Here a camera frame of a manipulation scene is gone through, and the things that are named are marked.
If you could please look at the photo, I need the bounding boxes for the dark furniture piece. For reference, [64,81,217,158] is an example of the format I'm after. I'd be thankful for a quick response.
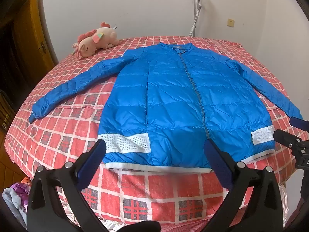
[0,89,15,131]

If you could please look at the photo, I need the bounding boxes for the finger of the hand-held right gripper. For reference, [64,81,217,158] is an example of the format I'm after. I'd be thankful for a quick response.
[289,117,309,133]
[273,129,304,148]

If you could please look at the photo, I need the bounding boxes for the red plaid blanket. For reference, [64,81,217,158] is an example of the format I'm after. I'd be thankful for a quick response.
[4,36,309,226]

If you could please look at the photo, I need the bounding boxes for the wooden door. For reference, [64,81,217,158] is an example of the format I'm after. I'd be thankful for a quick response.
[0,0,59,97]

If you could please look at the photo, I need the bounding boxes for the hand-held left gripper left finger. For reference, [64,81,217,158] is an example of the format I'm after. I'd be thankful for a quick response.
[26,139,107,232]

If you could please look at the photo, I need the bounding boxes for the garment steamer pole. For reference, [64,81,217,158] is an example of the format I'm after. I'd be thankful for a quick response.
[189,0,205,38]

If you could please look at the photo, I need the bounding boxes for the grey cloth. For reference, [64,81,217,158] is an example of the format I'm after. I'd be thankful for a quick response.
[2,188,27,226]

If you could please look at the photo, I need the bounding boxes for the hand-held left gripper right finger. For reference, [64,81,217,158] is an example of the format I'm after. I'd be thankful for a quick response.
[203,140,284,232]

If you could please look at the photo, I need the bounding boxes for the blue puffer jacket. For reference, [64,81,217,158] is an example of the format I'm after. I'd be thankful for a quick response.
[29,42,303,174]

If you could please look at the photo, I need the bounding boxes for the pink plush toy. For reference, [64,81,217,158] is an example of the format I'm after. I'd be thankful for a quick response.
[72,21,121,59]

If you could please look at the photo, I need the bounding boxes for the purple cloth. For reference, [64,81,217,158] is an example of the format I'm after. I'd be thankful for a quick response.
[11,182,31,200]

